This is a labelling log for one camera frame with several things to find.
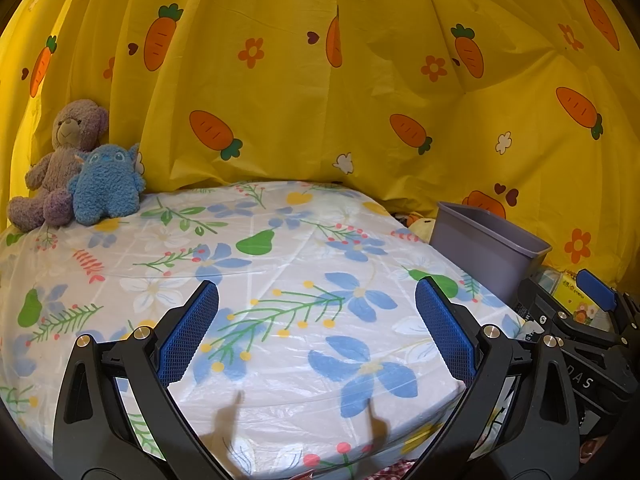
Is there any red checkered cloth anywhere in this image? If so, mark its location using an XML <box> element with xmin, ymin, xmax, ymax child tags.
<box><xmin>367</xmin><ymin>461</ymin><xmax>418</xmax><ymax>480</ymax></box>

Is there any blue plush toy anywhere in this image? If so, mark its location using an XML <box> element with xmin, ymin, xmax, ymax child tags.
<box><xmin>67</xmin><ymin>143</ymin><xmax>147</xmax><ymax>227</ymax></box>

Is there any yellow plush toy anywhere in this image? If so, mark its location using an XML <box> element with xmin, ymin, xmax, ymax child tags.
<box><xmin>404</xmin><ymin>212</ymin><xmax>437</xmax><ymax>243</ymax></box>

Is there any pale green tissue pack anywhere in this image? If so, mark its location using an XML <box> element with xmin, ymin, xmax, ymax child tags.
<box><xmin>530</xmin><ymin>266</ymin><xmax>563</xmax><ymax>296</ymax></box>

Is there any yellow carrot print curtain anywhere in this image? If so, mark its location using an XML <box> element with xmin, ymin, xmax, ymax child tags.
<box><xmin>0</xmin><ymin>0</ymin><xmax>640</xmax><ymax>281</ymax></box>

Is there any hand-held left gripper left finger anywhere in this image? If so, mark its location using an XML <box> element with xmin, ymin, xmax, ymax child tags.
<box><xmin>52</xmin><ymin>279</ymin><xmax>221</xmax><ymax>480</ymax></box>

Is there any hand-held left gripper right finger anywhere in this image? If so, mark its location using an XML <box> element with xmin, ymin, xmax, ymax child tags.
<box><xmin>415</xmin><ymin>275</ymin><xmax>583</xmax><ymax>480</ymax></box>

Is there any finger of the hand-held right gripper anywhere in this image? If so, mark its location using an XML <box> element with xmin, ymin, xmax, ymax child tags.
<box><xmin>520</xmin><ymin>280</ymin><xmax>568</xmax><ymax>333</ymax></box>
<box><xmin>575</xmin><ymin>268</ymin><xmax>632</xmax><ymax>341</ymax></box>

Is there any floral plastic tablecloth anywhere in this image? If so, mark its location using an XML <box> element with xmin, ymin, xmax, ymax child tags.
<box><xmin>0</xmin><ymin>180</ymin><xmax>526</xmax><ymax>480</ymax></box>

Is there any grey plastic bin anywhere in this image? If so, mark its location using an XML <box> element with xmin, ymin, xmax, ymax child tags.
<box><xmin>430</xmin><ymin>201</ymin><xmax>553</xmax><ymax>302</ymax></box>

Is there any person's right hand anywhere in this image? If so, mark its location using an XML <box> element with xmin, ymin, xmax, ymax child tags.
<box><xmin>579</xmin><ymin>437</ymin><xmax>608</xmax><ymax>467</ymax></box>

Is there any yellow tissue pack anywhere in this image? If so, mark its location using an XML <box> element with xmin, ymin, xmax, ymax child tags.
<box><xmin>557</xmin><ymin>269</ymin><xmax>601</xmax><ymax>323</ymax></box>

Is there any brown teddy bear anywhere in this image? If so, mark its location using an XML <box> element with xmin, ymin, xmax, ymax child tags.
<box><xmin>6</xmin><ymin>99</ymin><xmax>110</xmax><ymax>233</ymax></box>

